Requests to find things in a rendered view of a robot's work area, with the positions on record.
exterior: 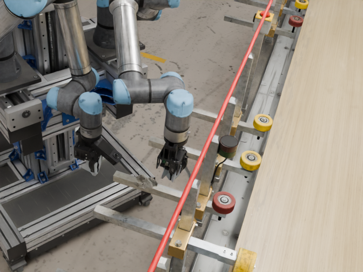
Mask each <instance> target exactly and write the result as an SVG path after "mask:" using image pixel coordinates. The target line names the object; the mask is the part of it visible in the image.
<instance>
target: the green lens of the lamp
mask: <svg viewBox="0 0 363 272"><path fill-rule="evenodd" d="M236 151H237V150H236ZM236 151H235V152H233V153H226V152H224V151H222V150H221V149H220V147H218V153H219V155H221V156H222V157H224V158H232V157H234V156H235V155H236Z"/></svg>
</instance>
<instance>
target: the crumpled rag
mask: <svg viewBox="0 0 363 272"><path fill-rule="evenodd" d="M136 179H137V182H135V183H134V184H135V185H136V186H137V187H138V188H139V187H140V188H143V189H145V188H153V187H157V185H158V182H157V181H155V180H154V178H151V177H149V178H148V177H146V176H145V175H143V174H141V175H139V176H136Z"/></svg>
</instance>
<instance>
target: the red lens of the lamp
mask: <svg viewBox="0 0 363 272"><path fill-rule="evenodd" d="M225 136H226V135H225ZM223 137H224V136H223ZM232 137H233V136H232ZM221 138H222V137H221ZM234 138H235V137H234ZM237 141H238V140H237ZM219 147H220V149H221V150H222V151H224V152H227V153H232V152H235V151H236V150H237V147H238V143H237V145H236V146H234V147H226V146H225V145H223V144H222V142H221V139H220V143H219Z"/></svg>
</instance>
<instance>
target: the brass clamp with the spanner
mask: <svg viewBox="0 0 363 272"><path fill-rule="evenodd" d="M213 192H214V191H213V188H212V186H211V187H210V191H209V193H208V196H206V195H202V194H199V195H198V200H197V202H199V203H200V205H201V207H200V208H196V211H195V214H194V218H196V219H200V220H202V218H203V216H204V213H205V208H206V205H207V202H208V200H210V197H211V194H212V195H213Z"/></svg>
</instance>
